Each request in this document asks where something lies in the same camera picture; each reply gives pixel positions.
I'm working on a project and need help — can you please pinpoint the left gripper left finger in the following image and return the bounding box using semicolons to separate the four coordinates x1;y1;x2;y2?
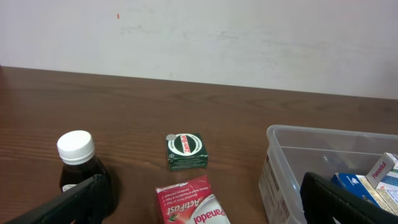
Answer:
8;174;106;224

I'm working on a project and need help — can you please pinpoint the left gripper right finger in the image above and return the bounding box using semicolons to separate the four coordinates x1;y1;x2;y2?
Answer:
300;172;395;224

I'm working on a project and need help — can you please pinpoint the blue cooling patch box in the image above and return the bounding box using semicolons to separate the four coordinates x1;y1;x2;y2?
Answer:
331;173;397;215

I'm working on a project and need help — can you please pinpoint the white Panadol tube box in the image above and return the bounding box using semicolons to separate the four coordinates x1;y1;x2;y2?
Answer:
366;152;397;191

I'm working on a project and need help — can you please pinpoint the red Panadol ActiFast box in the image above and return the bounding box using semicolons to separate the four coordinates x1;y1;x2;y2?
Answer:
155;175;230;224

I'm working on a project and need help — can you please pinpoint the clear plastic container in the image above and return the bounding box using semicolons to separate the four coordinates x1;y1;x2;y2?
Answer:
259;125;397;224

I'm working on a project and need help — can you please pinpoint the dark brown medicine bottle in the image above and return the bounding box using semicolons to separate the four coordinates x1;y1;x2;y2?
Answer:
57;129;116;215

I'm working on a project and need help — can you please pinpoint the green Zam-Buk box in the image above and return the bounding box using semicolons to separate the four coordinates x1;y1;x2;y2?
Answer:
165;133;209;171

